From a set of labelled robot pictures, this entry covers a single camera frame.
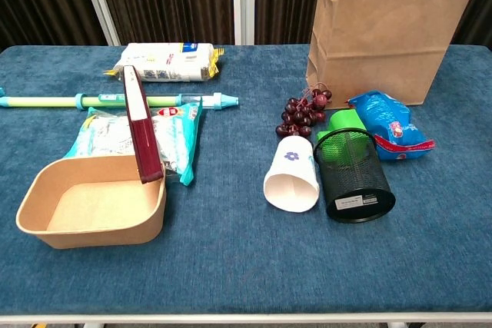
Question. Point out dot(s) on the white paper cup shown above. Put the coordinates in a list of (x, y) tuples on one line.
[(292, 166)]

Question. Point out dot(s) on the purple grape bunch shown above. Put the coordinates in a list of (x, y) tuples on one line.
[(300, 114)]

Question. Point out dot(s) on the green plastic cup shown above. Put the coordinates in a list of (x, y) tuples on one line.
[(344, 120)]

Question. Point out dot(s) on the black mesh pen holder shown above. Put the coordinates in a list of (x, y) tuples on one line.
[(353, 182)]

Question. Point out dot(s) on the blue snack bag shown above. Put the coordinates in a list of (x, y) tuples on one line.
[(388, 116)]

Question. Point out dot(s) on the brown paper bag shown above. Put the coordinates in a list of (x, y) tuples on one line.
[(384, 36)]

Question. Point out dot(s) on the teal white snack packet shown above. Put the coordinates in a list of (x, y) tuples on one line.
[(177, 140)]

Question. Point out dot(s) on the white snack packet yellow ends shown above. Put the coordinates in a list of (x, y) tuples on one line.
[(165, 61)]

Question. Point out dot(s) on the blue fabric table cover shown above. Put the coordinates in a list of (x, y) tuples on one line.
[(246, 266)]

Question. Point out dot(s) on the brown paper food bowl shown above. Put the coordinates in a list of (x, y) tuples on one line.
[(96, 205)]

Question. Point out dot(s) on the teal green water pump toy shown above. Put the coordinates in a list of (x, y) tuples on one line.
[(38, 101)]

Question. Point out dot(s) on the white table frame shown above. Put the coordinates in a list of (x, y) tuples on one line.
[(246, 319)]

